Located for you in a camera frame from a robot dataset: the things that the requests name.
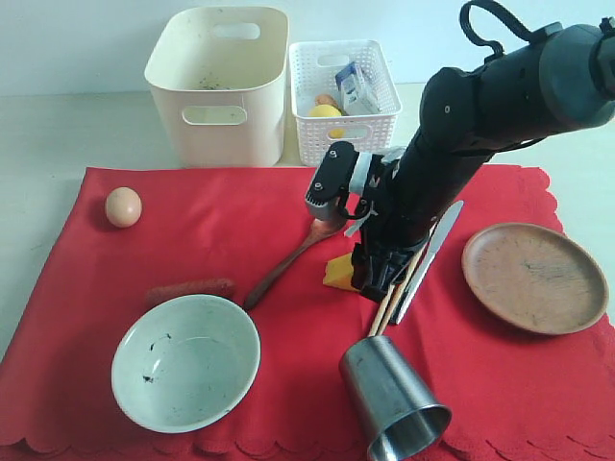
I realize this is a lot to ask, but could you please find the fried chicken nugget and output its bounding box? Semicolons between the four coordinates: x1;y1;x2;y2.
314;93;339;109

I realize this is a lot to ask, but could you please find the blue white milk carton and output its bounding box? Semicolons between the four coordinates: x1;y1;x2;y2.
334;61;380;116

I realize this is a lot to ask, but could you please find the left wooden chopstick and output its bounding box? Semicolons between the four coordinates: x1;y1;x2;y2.
367;284;395;337

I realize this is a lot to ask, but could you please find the stainless steel cup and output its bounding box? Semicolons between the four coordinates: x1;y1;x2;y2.
339;335;452;460

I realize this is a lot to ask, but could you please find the pale green bowl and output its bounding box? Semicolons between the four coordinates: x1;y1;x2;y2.
111;295;260;434

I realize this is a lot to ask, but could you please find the wooden chopstick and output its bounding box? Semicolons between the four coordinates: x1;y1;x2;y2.
367;284;395;337
376;245;427;335

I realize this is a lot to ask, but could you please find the brown wooden plate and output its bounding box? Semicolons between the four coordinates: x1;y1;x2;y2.
461;223;609;335

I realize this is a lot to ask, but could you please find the white perforated plastic basket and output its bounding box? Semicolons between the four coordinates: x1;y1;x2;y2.
288;39;402;166

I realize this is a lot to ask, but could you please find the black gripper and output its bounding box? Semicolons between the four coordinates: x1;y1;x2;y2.
352;143;480;303

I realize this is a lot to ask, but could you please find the brown wooden spoon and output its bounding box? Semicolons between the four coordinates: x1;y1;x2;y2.
242;218;347;311

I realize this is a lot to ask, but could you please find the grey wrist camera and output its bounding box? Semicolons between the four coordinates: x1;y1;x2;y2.
305;141;358;221

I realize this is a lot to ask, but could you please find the cream plastic bin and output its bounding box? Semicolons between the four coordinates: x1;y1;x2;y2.
144;6;289;167

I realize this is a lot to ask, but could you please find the black cable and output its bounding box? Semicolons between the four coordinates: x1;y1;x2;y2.
458;0;534;54

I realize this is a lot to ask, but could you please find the steel table knife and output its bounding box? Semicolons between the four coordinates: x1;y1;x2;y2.
389;200;464;325

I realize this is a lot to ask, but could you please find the red sausage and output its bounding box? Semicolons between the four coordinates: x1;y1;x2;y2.
145;278;236;308

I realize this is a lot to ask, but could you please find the orange cheese wedge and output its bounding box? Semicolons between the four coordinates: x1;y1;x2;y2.
323;253;357;292

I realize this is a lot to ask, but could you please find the brown egg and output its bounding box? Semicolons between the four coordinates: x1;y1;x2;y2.
105;186;142;229

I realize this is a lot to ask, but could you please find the red scalloped table cloth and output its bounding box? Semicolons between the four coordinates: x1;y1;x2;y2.
1;165;614;460

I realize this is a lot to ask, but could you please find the yellow lemon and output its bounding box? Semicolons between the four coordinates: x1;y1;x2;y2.
308;104;345;139

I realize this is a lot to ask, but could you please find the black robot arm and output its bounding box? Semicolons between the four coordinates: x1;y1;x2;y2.
352;18;614;302

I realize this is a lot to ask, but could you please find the right wooden chopstick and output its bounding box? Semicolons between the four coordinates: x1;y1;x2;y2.
376;245;427;335

